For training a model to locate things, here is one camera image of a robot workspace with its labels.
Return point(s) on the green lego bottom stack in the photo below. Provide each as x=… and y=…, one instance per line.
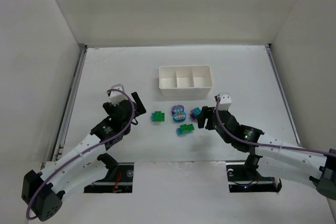
x=186, y=128

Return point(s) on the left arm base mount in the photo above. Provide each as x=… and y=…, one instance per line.
x=118, y=179

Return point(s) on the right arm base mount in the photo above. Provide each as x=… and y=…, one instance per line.
x=243, y=177

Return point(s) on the teal monster face lego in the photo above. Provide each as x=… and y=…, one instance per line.
x=179, y=117

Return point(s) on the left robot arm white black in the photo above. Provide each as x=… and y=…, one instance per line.
x=45, y=191

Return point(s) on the white three-compartment container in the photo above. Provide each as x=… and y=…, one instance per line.
x=185, y=81

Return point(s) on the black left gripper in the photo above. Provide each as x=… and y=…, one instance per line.
x=133, y=108

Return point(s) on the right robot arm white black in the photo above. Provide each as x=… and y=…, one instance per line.
x=271, y=157

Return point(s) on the green lego stack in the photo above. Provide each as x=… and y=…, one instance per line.
x=186, y=128
x=159, y=116

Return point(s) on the teal lego bottom stack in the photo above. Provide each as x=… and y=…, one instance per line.
x=179, y=132

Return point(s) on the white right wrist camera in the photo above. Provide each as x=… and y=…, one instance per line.
x=224, y=101

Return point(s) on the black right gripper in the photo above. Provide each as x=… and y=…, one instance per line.
x=208, y=118

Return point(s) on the small teal lego brick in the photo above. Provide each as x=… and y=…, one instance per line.
x=196, y=111

